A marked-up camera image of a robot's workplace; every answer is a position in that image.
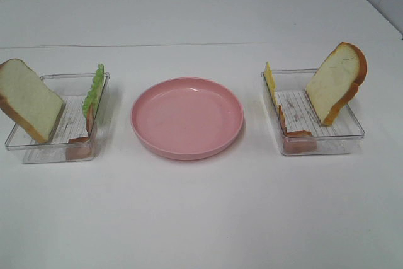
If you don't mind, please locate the tray bacon strip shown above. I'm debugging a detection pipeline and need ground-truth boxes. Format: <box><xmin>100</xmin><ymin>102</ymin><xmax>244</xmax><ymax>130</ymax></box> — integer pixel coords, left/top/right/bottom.
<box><xmin>65</xmin><ymin>105</ymin><xmax>94</xmax><ymax>161</ymax></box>
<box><xmin>278</xmin><ymin>105</ymin><xmax>317</xmax><ymax>154</ymax></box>

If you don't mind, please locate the green lettuce leaf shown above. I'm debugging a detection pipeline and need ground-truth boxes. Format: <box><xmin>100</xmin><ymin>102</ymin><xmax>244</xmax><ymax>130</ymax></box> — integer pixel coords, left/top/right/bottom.
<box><xmin>82</xmin><ymin>64</ymin><xmax>105</xmax><ymax>117</ymax></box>

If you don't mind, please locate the square white bread slice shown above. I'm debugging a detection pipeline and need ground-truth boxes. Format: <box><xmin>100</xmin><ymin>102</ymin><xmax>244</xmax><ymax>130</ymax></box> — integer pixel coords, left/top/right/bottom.
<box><xmin>1</xmin><ymin>59</ymin><xmax>65</xmax><ymax>144</ymax></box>

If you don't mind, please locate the pink round plate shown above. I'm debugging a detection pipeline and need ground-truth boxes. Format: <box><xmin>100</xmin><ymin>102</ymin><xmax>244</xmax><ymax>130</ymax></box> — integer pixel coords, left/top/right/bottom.
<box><xmin>131</xmin><ymin>77</ymin><xmax>244</xmax><ymax>161</ymax></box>

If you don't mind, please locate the yellow cheese slice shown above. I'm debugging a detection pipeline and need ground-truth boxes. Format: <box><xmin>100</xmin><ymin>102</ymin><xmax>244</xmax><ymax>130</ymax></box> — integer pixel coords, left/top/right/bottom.
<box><xmin>263</xmin><ymin>62</ymin><xmax>278</xmax><ymax>112</ymax></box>

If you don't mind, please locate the right clear plastic tray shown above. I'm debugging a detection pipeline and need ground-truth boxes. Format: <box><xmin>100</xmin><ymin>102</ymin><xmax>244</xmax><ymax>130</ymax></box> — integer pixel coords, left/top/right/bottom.
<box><xmin>261</xmin><ymin>69</ymin><xmax>365</xmax><ymax>156</ymax></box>

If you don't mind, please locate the clear plastic tray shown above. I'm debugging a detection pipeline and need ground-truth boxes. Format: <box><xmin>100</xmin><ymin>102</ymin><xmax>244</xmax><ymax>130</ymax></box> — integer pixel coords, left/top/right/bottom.
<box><xmin>1</xmin><ymin>68</ymin><xmax>110</xmax><ymax>163</ymax></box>
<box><xmin>261</xmin><ymin>69</ymin><xmax>365</xmax><ymax>156</ymax></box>

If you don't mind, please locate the left clear plastic tray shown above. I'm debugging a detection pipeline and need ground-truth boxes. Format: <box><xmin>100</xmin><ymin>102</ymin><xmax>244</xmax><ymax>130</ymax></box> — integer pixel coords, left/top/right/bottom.
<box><xmin>1</xmin><ymin>68</ymin><xmax>110</xmax><ymax>163</ymax></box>

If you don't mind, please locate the round-top bread slice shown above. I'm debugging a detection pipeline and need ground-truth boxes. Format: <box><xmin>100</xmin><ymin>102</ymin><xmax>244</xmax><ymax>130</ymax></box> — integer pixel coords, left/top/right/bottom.
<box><xmin>305</xmin><ymin>42</ymin><xmax>367</xmax><ymax>126</ymax></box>

